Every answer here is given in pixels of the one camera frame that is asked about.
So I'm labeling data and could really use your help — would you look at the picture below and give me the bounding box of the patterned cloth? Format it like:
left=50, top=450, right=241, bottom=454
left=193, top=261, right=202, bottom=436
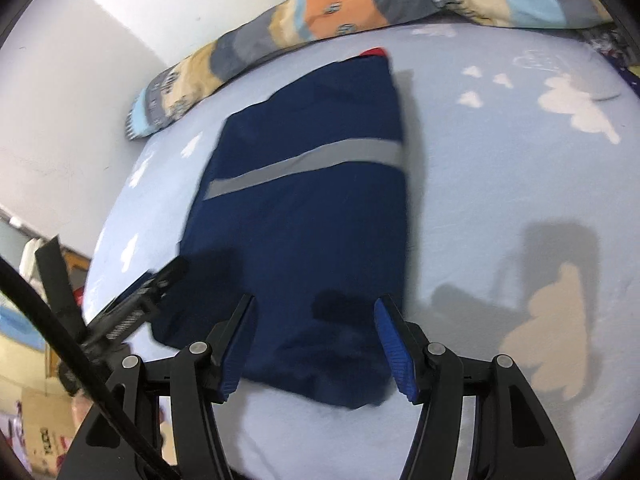
left=575, top=24, right=640, bottom=83

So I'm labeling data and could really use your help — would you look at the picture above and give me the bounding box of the patchwork quilt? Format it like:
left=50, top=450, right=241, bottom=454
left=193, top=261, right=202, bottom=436
left=123, top=0, right=615, bottom=142

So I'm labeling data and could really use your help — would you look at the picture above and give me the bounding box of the cardboard box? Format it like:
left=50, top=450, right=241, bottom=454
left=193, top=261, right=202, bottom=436
left=17, top=389, right=78, bottom=478

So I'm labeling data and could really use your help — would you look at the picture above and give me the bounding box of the black cable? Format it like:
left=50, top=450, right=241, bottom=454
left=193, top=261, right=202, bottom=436
left=0, top=256, right=182, bottom=480

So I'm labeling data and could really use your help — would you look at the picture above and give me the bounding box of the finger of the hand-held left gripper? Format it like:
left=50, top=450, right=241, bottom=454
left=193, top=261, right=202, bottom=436
left=92, top=255, right=190, bottom=343

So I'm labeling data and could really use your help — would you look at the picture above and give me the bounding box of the light blue cloud-print bed sheet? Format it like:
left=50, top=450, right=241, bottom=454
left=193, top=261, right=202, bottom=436
left=82, top=22, right=640, bottom=480

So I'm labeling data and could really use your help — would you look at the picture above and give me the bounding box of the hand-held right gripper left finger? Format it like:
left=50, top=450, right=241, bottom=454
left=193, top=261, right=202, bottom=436
left=59, top=293, right=257, bottom=480

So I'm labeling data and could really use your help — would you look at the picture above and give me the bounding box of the navy blue work jacket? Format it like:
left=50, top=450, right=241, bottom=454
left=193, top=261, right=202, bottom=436
left=150, top=47, right=410, bottom=409

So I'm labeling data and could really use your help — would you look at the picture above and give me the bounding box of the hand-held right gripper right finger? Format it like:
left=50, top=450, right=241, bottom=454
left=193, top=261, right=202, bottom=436
left=374, top=294, right=577, bottom=480

